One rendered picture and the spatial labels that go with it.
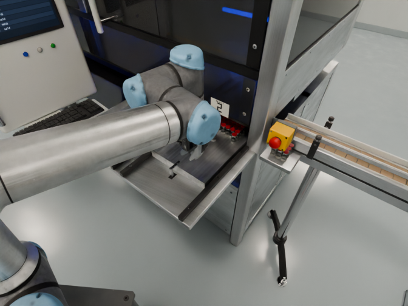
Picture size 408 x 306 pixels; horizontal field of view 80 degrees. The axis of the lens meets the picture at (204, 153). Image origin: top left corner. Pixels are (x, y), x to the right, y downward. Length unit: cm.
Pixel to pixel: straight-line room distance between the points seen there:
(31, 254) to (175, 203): 40
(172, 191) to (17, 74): 89
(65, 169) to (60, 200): 183
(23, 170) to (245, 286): 146
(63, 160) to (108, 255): 148
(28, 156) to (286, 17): 62
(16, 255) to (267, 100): 75
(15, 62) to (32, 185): 107
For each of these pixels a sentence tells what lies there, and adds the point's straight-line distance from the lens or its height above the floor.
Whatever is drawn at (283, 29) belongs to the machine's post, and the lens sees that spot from 73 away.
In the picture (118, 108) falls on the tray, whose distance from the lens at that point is 123.
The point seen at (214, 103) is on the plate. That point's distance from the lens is 96.
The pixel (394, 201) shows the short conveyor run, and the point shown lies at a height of 87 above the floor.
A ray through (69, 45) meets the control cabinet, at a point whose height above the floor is 109.
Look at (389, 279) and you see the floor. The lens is 198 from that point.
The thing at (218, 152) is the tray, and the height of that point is 88.
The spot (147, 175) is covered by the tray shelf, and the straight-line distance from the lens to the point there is 92.
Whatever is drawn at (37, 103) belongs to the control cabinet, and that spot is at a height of 88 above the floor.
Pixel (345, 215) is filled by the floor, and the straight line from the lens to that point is 208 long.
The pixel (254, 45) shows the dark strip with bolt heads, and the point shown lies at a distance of 78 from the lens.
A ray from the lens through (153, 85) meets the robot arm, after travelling 50.
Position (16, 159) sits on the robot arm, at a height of 138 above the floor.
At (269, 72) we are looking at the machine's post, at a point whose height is 122.
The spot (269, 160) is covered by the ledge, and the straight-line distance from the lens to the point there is 97.
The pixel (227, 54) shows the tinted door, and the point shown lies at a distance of 86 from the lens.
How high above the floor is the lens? 158
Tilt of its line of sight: 46 degrees down
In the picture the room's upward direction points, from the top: straight up
